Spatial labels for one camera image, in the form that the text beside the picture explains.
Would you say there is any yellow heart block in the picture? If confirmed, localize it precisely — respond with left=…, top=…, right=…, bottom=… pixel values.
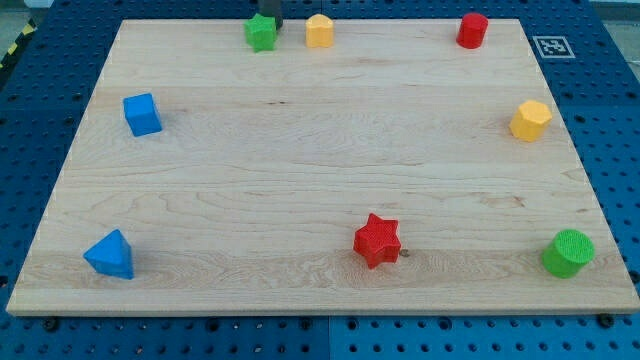
left=305, top=14, right=334, bottom=48

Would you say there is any wooden board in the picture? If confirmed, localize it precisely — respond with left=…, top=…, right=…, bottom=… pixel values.
left=7, top=19, right=639, bottom=317

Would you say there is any red star block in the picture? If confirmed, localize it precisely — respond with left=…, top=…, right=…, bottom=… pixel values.
left=353, top=213, right=401, bottom=269

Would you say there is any green star block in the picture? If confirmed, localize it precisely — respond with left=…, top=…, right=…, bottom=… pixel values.
left=243, top=13, right=277, bottom=52

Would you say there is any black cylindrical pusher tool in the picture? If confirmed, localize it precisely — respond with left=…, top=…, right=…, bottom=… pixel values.
left=258, top=0, right=284, bottom=30

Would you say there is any blue cube block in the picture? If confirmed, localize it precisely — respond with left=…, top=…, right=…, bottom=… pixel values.
left=123, top=93, right=162, bottom=137

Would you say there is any red cylinder block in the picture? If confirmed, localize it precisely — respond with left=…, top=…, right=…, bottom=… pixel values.
left=456, top=12, right=489, bottom=49

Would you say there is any yellow hexagon block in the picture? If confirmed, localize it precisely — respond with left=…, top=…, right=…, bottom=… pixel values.
left=509, top=100, right=553, bottom=142

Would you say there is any blue triangle block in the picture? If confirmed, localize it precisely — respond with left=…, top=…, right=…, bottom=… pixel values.
left=83, top=229, right=134, bottom=280

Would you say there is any green cylinder block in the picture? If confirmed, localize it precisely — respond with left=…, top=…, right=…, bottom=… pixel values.
left=541, top=229, right=595, bottom=279

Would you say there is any white fiducial marker tag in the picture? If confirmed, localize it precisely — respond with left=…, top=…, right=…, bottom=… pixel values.
left=533, top=35, right=575, bottom=59

